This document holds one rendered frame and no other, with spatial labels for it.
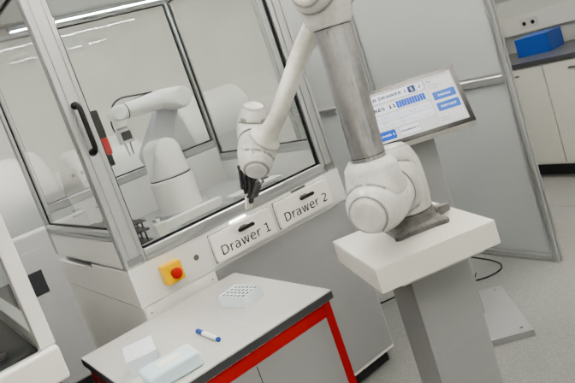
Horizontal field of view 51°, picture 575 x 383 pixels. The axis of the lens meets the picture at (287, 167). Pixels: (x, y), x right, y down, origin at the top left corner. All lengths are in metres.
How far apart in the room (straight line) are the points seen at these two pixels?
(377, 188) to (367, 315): 1.25
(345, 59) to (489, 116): 1.87
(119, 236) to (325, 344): 0.80
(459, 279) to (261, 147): 0.73
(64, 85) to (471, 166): 2.32
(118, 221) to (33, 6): 0.76
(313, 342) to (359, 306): 0.92
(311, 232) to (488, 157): 1.32
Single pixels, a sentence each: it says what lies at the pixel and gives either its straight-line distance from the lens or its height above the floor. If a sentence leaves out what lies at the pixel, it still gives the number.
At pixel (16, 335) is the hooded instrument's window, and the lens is 1.86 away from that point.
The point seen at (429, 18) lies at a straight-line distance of 3.48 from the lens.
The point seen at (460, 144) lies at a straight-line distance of 3.58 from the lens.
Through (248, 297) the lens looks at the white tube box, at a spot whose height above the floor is 0.78.
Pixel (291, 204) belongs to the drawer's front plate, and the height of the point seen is 0.89.
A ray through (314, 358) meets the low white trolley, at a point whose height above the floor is 0.60.
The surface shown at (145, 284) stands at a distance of 2.20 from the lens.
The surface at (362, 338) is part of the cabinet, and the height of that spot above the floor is 0.19.
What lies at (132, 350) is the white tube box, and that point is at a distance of 1.85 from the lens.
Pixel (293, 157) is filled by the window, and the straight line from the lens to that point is 2.52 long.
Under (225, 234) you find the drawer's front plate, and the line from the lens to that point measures 2.30.
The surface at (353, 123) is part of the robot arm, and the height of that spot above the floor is 1.23.
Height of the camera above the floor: 1.44
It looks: 9 degrees down
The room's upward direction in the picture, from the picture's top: 19 degrees counter-clockwise
